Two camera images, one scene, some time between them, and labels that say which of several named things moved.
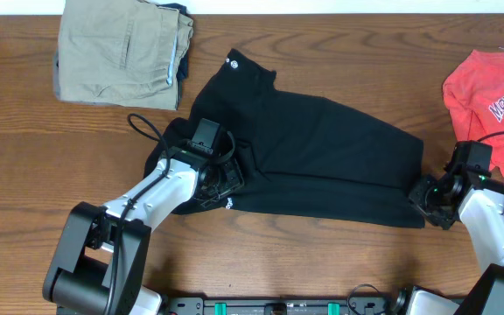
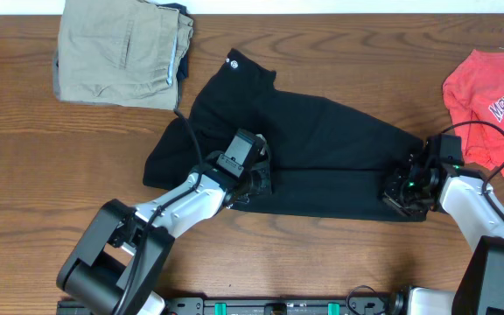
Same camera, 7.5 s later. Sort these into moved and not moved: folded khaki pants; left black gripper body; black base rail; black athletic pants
Moved: left black gripper body
Not moved: folded khaki pants; black base rail; black athletic pants
